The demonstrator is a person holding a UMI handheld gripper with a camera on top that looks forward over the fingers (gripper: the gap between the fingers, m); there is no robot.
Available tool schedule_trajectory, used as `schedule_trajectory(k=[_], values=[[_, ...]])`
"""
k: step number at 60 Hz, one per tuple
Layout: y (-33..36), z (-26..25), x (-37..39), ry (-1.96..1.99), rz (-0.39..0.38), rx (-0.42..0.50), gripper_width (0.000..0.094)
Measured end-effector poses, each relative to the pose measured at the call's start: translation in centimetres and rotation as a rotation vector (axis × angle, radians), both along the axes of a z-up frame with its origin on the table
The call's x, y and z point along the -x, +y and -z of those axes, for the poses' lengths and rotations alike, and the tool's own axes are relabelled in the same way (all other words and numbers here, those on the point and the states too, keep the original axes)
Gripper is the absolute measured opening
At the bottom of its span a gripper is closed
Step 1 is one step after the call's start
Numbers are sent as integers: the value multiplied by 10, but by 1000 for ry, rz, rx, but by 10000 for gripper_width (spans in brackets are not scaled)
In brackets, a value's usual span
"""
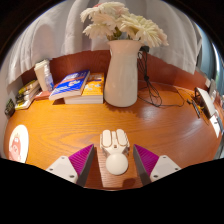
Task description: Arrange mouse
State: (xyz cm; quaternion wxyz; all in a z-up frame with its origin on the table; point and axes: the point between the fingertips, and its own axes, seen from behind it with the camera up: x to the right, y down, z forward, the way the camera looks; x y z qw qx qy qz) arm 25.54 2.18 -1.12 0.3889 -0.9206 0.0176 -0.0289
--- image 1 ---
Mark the white computer mouse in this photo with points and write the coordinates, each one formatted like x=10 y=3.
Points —
x=116 y=163

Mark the white flat electronic device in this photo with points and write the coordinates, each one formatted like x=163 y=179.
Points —
x=206 y=100

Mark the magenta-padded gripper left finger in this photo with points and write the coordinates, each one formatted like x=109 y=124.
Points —
x=65 y=167

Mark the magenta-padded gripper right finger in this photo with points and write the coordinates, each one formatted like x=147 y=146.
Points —
x=163 y=167

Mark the white curtain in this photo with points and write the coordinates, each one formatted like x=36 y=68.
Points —
x=56 y=33

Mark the reddish brown book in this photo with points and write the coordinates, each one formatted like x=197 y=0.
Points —
x=43 y=95

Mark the white ceramic vase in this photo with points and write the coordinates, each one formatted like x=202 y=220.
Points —
x=122 y=76

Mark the pink cartoon mouse pad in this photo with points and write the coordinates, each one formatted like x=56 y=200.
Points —
x=18 y=145

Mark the white artificial flower bouquet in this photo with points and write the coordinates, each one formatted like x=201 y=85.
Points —
x=133 y=26

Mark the white lidded tumbler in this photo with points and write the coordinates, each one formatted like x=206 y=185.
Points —
x=40 y=75

